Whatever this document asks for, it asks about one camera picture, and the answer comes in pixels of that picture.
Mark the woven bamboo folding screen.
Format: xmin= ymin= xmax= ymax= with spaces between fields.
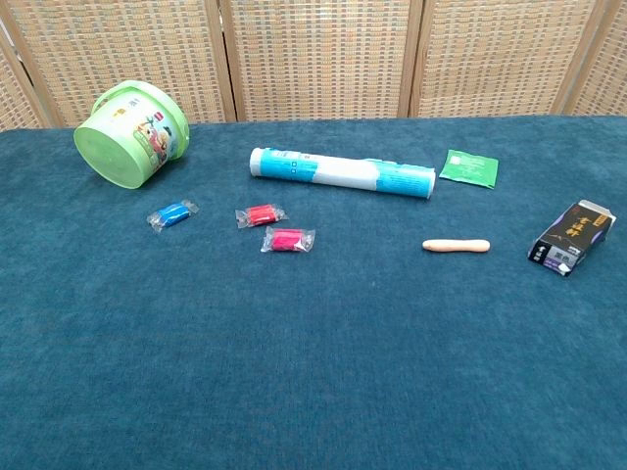
xmin=0 ymin=0 xmax=627 ymax=131

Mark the white and teal paper roll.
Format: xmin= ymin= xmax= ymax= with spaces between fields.
xmin=248 ymin=146 xmax=437 ymax=201

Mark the green foil sachet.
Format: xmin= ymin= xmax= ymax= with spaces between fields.
xmin=438 ymin=149 xmax=500 ymax=190

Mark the black carton box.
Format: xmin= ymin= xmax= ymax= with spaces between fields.
xmin=527 ymin=199 xmax=617 ymax=279

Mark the teal table cloth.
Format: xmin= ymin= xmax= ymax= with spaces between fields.
xmin=0 ymin=114 xmax=627 ymax=470

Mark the orange sausage-shaped stick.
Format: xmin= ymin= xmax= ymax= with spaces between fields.
xmin=421 ymin=238 xmax=492 ymax=256

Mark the green plastic bucket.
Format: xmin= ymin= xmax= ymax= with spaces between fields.
xmin=72 ymin=79 xmax=191 ymax=190

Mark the blue candy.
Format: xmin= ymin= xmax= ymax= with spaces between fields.
xmin=146 ymin=198 xmax=200 ymax=234

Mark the red candy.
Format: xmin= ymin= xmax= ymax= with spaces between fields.
xmin=260 ymin=225 xmax=316 ymax=255
xmin=234 ymin=203 xmax=288 ymax=230

